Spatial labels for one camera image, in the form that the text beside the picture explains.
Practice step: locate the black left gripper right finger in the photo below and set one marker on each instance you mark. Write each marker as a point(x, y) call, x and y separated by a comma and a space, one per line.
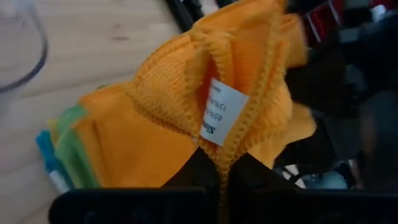
point(311, 207)

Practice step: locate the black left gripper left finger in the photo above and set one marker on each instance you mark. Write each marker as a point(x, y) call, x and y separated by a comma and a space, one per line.
point(133, 207)

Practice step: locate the orange microfiber towel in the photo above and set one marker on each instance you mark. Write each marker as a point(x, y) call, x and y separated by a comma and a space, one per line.
point(174, 77)
point(130, 149)

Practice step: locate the green microfiber towel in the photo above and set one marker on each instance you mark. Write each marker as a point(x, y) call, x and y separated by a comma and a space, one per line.
point(74, 149)

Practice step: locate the blue microfiber towel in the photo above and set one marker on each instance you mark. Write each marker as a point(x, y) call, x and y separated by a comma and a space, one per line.
point(49, 152)

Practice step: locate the yellow microfiber towel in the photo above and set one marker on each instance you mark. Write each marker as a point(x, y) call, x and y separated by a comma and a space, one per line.
point(53, 129)

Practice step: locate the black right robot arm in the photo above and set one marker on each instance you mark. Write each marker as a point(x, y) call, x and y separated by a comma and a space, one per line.
point(376, 93)

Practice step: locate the red shelf items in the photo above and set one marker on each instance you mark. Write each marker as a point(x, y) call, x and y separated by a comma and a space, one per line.
point(320, 21)

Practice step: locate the clear plastic bin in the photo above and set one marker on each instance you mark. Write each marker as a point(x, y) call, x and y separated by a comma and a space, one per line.
point(31, 71)

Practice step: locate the black metal table frame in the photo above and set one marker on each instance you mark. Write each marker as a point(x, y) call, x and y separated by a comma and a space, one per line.
point(183, 14)

